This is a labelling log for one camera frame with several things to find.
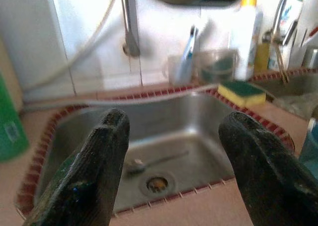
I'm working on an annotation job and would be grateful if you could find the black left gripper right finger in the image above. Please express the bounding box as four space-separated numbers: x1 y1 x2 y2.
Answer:
218 111 318 226

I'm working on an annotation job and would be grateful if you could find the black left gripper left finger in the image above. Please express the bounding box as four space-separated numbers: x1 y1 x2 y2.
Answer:
23 108 131 226

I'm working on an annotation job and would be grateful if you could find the blue mug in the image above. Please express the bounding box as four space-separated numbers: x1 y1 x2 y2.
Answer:
299 117 318 180

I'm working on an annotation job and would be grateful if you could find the steel spoon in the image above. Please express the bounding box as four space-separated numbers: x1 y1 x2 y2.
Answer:
126 150 190 175

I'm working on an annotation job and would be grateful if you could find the green dish soap bottle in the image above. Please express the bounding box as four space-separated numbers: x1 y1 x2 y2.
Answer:
0 72 31 162

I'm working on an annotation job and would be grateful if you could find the green yellow sponge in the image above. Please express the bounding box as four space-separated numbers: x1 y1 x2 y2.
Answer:
217 80 267 107

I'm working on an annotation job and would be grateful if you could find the small steel sink basin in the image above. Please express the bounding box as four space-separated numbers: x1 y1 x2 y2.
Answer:
32 91 296 215

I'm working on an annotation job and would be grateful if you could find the large steel sink basin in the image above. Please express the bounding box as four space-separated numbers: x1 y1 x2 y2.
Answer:
250 72 318 121

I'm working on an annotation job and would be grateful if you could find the thin white water tube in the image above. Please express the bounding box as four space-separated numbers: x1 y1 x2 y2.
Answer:
23 0 120 92

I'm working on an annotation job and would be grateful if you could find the clear plastic jug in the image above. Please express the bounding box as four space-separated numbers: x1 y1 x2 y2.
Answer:
195 49 239 84

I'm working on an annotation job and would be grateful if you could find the steel cup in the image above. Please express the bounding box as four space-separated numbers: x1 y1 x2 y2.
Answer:
301 45 318 70

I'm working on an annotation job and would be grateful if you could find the clear toothbrush cup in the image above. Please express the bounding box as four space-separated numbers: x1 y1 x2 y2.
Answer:
162 54 197 85

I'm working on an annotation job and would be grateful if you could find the white detergent bottle yellow cap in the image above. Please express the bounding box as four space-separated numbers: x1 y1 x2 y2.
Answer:
229 0 264 80

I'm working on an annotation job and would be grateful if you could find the blue white toothbrush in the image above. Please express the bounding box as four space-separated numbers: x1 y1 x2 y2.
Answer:
173 24 200 85

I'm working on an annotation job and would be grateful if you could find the chrome sink faucet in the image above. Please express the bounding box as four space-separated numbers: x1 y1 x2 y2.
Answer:
262 0 299 46

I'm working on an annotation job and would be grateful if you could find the white green printed bottle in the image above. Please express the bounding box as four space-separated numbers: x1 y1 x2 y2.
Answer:
279 0 305 38

